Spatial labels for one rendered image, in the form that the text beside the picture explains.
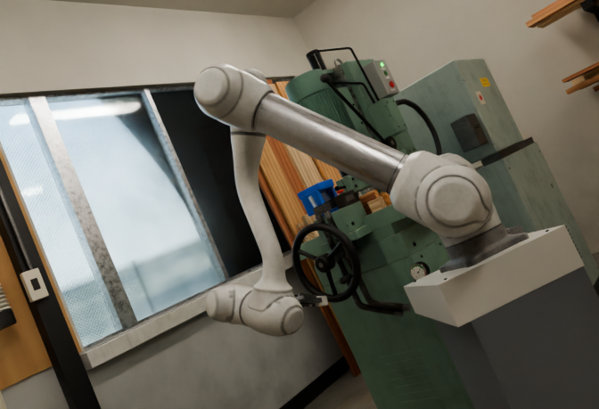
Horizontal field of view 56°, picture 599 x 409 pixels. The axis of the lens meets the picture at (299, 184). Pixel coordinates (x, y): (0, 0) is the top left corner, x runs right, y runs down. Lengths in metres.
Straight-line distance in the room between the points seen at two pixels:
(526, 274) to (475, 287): 0.12
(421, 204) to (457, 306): 0.26
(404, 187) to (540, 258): 0.37
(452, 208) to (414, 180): 0.11
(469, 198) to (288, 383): 2.51
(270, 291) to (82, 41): 2.39
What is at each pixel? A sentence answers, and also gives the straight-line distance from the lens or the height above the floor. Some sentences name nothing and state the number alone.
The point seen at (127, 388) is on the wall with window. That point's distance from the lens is 2.91.
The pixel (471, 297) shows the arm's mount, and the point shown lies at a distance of 1.36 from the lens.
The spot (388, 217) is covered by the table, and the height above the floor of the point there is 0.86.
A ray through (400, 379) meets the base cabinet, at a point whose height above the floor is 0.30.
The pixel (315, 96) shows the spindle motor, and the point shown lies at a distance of 2.24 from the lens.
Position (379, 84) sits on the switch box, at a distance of 2.46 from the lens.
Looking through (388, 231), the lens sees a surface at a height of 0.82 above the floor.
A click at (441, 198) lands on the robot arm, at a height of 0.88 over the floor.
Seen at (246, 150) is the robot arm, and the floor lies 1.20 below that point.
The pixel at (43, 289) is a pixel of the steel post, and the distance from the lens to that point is 2.70.
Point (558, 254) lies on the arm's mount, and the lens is 1.44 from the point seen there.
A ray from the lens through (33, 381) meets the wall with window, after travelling 2.73.
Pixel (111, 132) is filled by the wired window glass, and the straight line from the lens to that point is 3.40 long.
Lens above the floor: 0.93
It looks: 5 degrees up
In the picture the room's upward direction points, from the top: 24 degrees counter-clockwise
